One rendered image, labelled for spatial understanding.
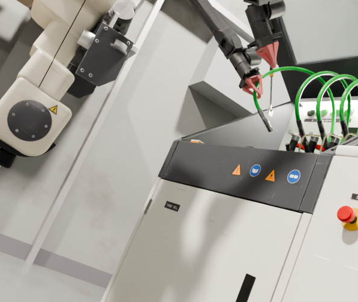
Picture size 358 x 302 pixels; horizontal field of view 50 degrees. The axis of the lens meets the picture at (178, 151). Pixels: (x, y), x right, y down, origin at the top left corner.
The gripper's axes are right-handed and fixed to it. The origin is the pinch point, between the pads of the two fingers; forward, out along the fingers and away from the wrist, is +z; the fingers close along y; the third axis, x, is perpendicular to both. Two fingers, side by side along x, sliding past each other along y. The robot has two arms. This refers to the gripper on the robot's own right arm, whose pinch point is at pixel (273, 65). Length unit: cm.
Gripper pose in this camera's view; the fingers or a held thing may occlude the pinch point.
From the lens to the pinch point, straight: 129.3
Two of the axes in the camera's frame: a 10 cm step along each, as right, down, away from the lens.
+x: -3.5, 0.5, 9.3
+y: 8.7, -3.6, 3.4
